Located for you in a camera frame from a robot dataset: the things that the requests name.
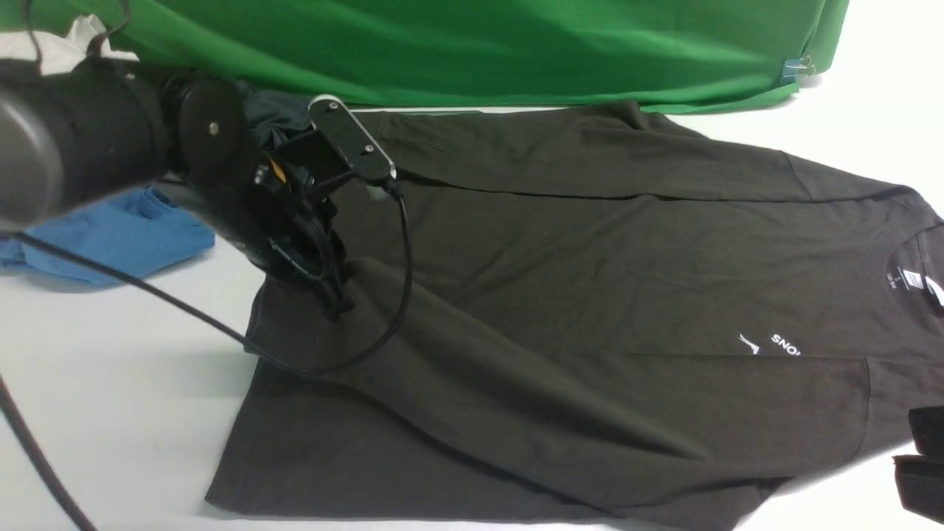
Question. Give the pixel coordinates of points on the dark gray long-sleeve shirt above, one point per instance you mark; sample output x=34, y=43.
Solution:
x=611, y=315

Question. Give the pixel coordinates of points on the black gripper image-left finger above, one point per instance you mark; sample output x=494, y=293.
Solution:
x=327, y=285

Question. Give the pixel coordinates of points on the dark teal crumpled shirt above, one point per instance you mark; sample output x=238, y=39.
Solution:
x=274, y=117

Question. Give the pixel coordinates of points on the white crumpled shirt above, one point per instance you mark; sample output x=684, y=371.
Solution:
x=48, y=52

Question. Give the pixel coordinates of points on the wrist camera image-left arm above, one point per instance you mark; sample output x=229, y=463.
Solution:
x=365, y=159

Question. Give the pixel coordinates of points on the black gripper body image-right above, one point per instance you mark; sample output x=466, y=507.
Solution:
x=919, y=478

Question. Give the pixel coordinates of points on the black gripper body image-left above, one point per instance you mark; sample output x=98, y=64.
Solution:
x=251, y=200

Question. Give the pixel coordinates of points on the green backdrop cloth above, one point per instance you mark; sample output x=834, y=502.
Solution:
x=673, y=57

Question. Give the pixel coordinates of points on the blue crumpled shirt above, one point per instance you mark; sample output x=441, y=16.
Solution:
x=140, y=233

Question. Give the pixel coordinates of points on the blue binder clip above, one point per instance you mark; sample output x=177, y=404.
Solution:
x=795, y=68

